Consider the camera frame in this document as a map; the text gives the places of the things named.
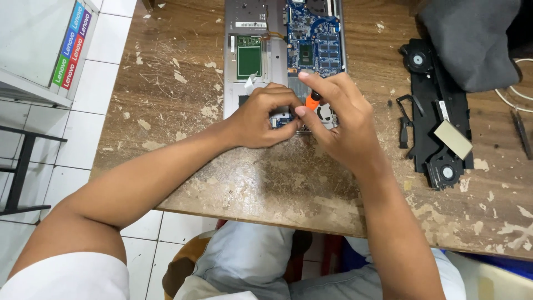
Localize person's left hand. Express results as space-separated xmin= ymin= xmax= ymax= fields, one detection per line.
xmin=223 ymin=82 xmax=305 ymax=149

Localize person's right hand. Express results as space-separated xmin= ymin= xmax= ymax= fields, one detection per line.
xmin=293 ymin=71 xmax=382 ymax=172

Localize orange black screwdriver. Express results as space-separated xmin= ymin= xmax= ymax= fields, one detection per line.
xmin=305 ymin=90 xmax=322 ymax=111

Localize green touchpad board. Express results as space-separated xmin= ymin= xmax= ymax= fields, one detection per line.
xmin=236 ymin=35 xmax=264 ymax=81

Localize open silver laptop chassis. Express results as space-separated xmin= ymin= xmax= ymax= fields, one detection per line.
xmin=223 ymin=0 xmax=347 ymax=135

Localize black dual fan assembly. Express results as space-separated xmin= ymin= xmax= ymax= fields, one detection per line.
xmin=396 ymin=38 xmax=475 ymax=191

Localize beige rectangular pad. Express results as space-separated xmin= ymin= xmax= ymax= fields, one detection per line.
xmin=433 ymin=119 xmax=474 ymax=161

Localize blue laptop motherboard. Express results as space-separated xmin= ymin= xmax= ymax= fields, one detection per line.
xmin=285 ymin=0 xmax=345 ymax=79

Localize red plastic stool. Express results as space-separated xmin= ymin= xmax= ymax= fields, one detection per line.
xmin=320 ymin=234 xmax=345 ymax=276

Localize person's light blue jeans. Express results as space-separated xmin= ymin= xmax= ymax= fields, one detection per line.
xmin=174 ymin=220 xmax=468 ymax=300

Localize dark grey cloth bag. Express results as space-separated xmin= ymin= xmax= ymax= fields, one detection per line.
xmin=417 ymin=0 xmax=524 ymax=93

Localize brown wooden stool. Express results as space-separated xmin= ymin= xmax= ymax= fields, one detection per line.
xmin=162 ymin=230 xmax=218 ymax=300

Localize black slim hand tool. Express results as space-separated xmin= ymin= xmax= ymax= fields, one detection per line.
xmin=510 ymin=109 xmax=533 ymax=161

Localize white box with coloured labels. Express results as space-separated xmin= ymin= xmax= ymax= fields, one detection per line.
xmin=0 ymin=0 xmax=104 ymax=110

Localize person's white shirt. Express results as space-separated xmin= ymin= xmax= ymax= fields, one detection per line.
xmin=0 ymin=252 xmax=131 ymax=300

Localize white ribbon cable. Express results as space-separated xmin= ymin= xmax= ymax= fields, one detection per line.
xmin=243 ymin=74 xmax=260 ymax=96

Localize black metal frame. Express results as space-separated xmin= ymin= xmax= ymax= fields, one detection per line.
xmin=0 ymin=124 xmax=68 ymax=217

